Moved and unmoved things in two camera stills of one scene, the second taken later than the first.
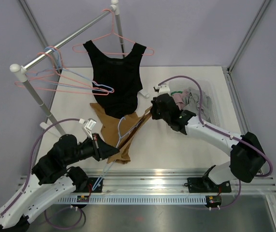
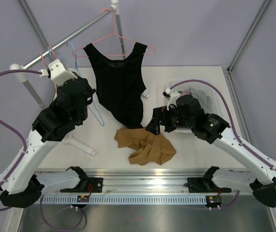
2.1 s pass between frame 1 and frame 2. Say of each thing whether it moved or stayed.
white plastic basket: stayed
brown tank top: moved
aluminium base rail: stayed
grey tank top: stayed
